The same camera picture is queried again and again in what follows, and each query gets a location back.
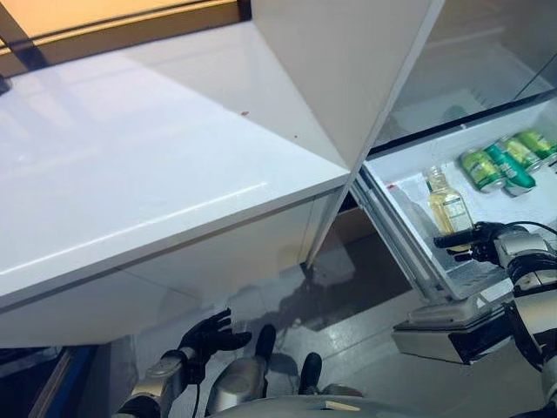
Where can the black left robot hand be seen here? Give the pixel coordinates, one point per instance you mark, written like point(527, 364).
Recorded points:
point(209, 337)

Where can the stainless steel fridge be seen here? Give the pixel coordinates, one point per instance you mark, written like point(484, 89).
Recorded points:
point(478, 43)

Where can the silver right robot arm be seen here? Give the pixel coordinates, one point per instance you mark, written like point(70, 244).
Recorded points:
point(535, 278)

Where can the tall white cabinet panel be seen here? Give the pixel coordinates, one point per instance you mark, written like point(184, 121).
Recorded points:
point(348, 65)

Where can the white fridge drawer steel front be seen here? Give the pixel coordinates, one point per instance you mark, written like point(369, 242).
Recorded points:
point(435, 335)

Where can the light green drink can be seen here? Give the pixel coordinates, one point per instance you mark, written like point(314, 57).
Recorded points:
point(520, 150)
point(537, 143)
point(478, 167)

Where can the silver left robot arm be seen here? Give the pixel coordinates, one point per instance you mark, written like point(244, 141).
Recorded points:
point(161, 374)

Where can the dark blue object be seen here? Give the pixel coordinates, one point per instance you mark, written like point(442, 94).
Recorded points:
point(26, 383)

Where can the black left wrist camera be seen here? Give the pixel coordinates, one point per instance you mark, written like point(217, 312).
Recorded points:
point(196, 370)

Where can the white counter cabinet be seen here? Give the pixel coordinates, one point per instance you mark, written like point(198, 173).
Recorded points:
point(130, 174)

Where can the yellow drink bottle white cap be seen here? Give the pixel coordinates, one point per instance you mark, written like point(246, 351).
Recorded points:
point(448, 209)

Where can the dark green drink can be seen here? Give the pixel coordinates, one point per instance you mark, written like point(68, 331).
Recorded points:
point(507, 170)

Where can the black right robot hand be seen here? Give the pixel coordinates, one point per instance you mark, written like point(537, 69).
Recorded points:
point(487, 239)

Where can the black framed lit window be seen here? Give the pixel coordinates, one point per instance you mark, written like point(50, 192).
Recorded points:
point(87, 17)

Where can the right robot leg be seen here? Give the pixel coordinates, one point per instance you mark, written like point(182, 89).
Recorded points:
point(311, 368)

